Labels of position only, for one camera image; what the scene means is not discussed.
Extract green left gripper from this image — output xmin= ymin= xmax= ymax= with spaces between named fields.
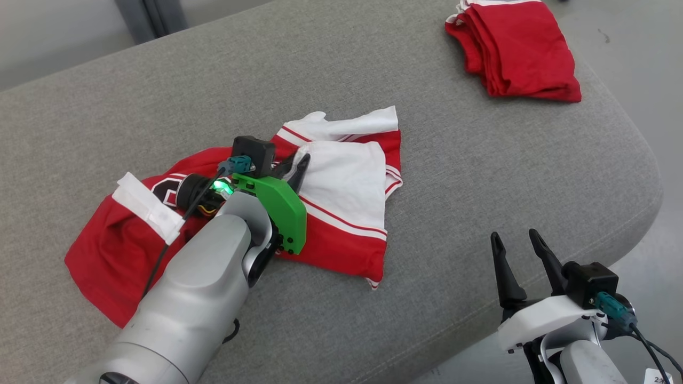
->
xmin=232 ymin=153 xmax=312 ymax=255

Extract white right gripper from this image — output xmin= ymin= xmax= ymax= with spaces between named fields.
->
xmin=490 ymin=229 xmax=609 ymax=354

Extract red jersey with white trim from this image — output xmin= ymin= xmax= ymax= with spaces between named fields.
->
xmin=64 ymin=106 xmax=403 ymax=329

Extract red shorts with white trim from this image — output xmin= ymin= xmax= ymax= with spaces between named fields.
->
xmin=444 ymin=0 xmax=582 ymax=103

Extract grey fabric sofa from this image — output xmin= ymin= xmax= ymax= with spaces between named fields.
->
xmin=0 ymin=0 xmax=664 ymax=384

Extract right cable with teal connector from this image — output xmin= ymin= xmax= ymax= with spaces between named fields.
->
xmin=593 ymin=291 xmax=683 ymax=384

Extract white tape tag on cable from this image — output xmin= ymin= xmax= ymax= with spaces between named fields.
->
xmin=112 ymin=172 xmax=185 ymax=246

